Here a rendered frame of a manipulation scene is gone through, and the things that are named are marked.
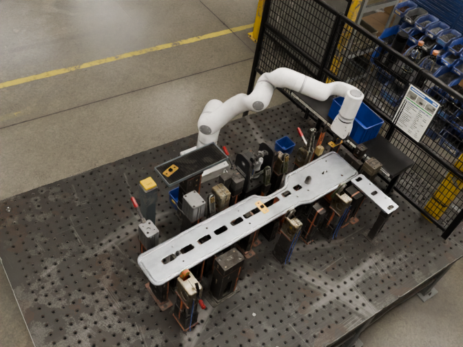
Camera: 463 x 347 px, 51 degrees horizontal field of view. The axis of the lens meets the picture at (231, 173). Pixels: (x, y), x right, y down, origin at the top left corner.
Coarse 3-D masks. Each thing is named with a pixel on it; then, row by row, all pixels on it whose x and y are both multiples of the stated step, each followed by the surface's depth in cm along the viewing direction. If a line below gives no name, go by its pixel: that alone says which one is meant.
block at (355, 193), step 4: (348, 188) 274; (352, 188) 275; (344, 192) 275; (348, 192) 272; (352, 192) 272; (356, 192) 273; (352, 196) 270; (356, 196) 271; (360, 196) 271; (352, 200) 272; (356, 200) 271; (352, 204) 273; (356, 204) 276; (352, 208) 276; (348, 212) 279; (348, 216) 284; (344, 220) 285; (348, 220) 290; (344, 224) 290; (340, 228) 289
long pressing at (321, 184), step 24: (312, 168) 278; (336, 168) 281; (312, 192) 266; (216, 216) 246; (240, 216) 248; (264, 216) 250; (168, 240) 232; (192, 240) 234; (216, 240) 236; (144, 264) 222; (168, 264) 224; (192, 264) 226
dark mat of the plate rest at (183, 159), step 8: (192, 152) 252; (200, 152) 253; (208, 152) 253; (216, 152) 254; (176, 160) 246; (184, 160) 247; (192, 160) 248; (200, 160) 249; (208, 160) 249; (216, 160) 250; (160, 168) 241; (184, 168) 244; (192, 168) 244; (200, 168) 245; (176, 176) 239; (184, 176) 240
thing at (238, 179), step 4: (228, 172) 257; (232, 172) 258; (236, 172) 258; (232, 176) 256; (236, 176) 256; (240, 176) 256; (232, 180) 255; (236, 180) 254; (240, 180) 254; (244, 180) 256; (232, 184) 256; (236, 184) 253; (240, 184) 256; (232, 188) 258; (236, 188) 256; (240, 188) 259; (232, 192) 259; (236, 192) 260; (240, 192) 263; (232, 196) 261; (236, 196) 265; (232, 200) 265; (236, 200) 268; (232, 204) 269; (236, 220) 283
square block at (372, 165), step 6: (366, 162) 279; (372, 162) 279; (378, 162) 280; (366, 168) 280; (372, 168) 277; (378, 168) 279; (366, 174) 283; (372, 174) 279; (372, 180) 288; (354, 186) 295
